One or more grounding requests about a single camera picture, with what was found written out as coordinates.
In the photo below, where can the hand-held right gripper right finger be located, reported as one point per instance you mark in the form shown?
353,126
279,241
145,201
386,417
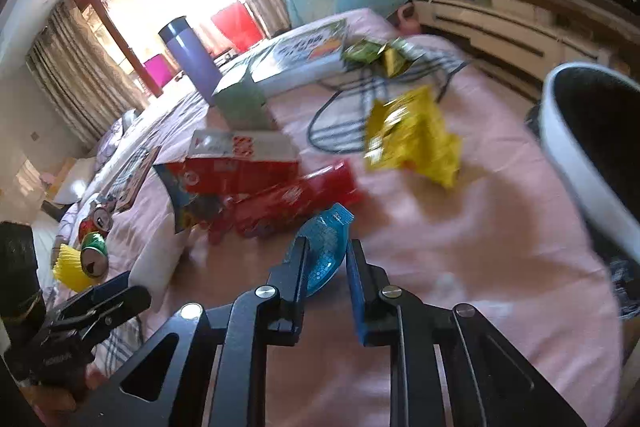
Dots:
357,297

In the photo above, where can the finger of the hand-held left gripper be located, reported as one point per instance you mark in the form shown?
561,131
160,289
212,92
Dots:
107,287
110,312

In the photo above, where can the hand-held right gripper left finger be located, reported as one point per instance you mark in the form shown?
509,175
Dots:
299,267

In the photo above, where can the blue plastic wrapper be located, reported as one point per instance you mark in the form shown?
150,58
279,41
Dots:
325,247

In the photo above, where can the green box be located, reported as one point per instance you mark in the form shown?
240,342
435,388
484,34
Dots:
240,102

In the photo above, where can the white-rimmed bin with black bag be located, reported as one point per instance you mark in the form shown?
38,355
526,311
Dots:
565,147

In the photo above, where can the green drink can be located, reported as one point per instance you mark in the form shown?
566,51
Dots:
95,257

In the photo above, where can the yellow paper baking cups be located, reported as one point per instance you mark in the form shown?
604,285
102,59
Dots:
70,269

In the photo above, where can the red drink can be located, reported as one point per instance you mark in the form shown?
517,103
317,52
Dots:
97,219

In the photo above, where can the long red box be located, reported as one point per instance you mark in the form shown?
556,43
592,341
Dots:
300,197

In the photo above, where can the white pillow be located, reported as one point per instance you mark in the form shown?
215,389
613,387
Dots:
75,187

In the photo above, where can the thin picture book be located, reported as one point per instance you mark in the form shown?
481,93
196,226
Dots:
135,182

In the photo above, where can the blue colourful snack wrapper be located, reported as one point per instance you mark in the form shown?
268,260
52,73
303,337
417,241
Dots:
192,202

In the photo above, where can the red and white carton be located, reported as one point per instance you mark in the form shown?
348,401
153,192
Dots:
235,162

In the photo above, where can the yellow snack bag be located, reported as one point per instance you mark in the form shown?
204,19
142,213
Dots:
405,137

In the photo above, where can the plaid cloth with dark trim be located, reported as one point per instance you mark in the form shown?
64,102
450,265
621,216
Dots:
357,79

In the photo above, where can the large white picture book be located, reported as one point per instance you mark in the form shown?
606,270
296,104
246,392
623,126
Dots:
300,57

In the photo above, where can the magenta stool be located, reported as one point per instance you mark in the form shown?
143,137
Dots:
157,72

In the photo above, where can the green snack packet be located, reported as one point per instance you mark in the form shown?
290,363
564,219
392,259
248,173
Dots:
362,52

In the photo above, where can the gold snack packet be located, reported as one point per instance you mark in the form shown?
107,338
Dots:
395,59

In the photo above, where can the purple thermos bottle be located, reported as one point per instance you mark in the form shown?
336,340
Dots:
192,62

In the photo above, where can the red chair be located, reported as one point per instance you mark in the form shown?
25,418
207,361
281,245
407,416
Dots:
237,24

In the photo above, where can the pink toy kettle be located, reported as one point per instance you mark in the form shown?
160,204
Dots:
407,24

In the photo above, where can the white tv cabinet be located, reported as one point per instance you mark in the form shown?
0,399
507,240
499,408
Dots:
500,32

